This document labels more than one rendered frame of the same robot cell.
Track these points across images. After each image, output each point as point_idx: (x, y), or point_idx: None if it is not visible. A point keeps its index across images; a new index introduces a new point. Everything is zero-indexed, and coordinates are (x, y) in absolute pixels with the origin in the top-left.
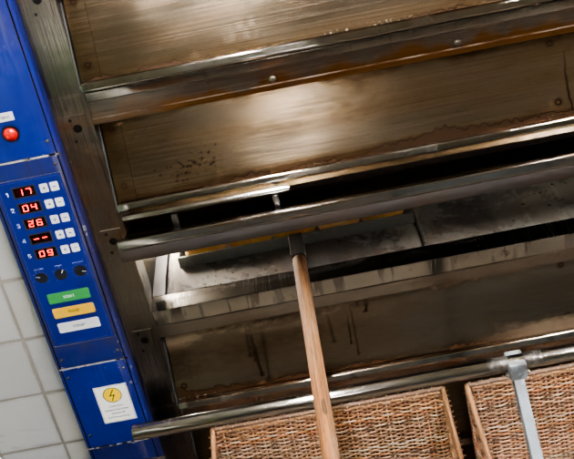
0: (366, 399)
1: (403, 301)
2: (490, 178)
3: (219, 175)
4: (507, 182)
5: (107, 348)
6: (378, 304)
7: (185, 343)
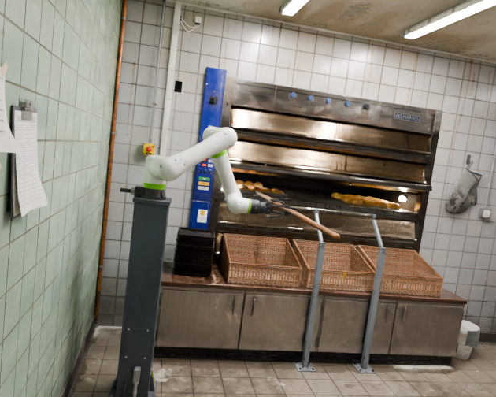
0: None
1: (282, 212)
2: (315, 173)
3: (251, 158)
4: (318, 176)
5: (207, 198)
6: (275, 210)
7: (224, 206)
